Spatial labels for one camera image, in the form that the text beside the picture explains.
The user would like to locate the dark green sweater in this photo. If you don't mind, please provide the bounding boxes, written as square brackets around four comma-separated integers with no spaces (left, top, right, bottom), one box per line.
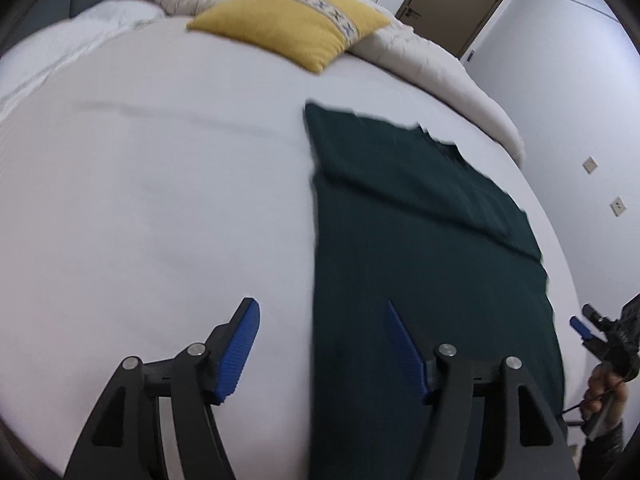
[304,103,565,479]

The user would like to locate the upper wall socket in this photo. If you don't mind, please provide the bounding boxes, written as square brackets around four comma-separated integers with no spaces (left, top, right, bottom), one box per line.
[582,157,598,174]

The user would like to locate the brown door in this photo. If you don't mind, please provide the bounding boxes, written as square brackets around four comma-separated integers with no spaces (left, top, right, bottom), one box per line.
[397,0,503,58]

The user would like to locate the yellow patterned pillow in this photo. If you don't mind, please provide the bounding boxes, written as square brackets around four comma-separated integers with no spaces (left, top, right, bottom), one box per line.
[186,0,390,74]

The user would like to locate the white pillow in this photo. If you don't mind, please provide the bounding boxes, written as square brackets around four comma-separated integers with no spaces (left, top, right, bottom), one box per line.
[1,0,166,118]

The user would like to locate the beige duvet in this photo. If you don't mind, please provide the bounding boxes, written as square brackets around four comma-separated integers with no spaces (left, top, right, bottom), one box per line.
[148,0,525,164]

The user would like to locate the person's right hand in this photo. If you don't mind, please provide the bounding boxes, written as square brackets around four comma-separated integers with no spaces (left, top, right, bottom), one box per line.
[579,363,628,430]

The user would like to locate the lower wall socket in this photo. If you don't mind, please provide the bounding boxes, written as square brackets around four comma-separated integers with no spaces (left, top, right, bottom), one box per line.
[610,197,626,217]

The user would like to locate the white bed sheet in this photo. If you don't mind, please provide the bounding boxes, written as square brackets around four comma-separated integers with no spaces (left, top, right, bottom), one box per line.
[1,18,586,479]

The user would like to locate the wall socket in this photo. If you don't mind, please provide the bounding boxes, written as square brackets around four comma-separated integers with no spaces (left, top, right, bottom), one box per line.
[610,197,626,217]
[582,157,598,174]

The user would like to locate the black sleeve forearm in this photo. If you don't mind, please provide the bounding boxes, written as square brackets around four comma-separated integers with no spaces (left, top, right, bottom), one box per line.
[577,422,627,480]

